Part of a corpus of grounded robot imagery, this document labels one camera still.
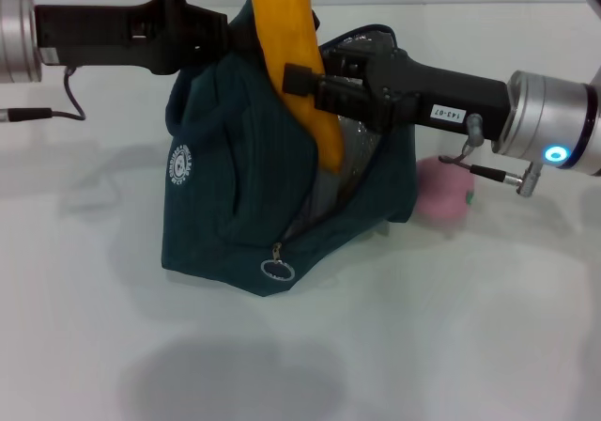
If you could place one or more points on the yellow banana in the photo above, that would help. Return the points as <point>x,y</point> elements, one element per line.
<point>291,40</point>

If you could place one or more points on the pink toy peach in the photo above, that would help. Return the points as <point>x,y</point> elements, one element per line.
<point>441,195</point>

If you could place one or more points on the dark teal insulated lunch bag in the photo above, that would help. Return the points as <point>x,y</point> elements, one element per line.
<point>225,158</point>

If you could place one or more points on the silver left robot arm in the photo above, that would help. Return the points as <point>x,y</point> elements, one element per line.
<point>16,35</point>

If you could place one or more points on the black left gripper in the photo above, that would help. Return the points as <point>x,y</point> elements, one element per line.
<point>103,33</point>

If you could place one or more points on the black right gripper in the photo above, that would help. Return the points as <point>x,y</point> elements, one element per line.
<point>436,94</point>

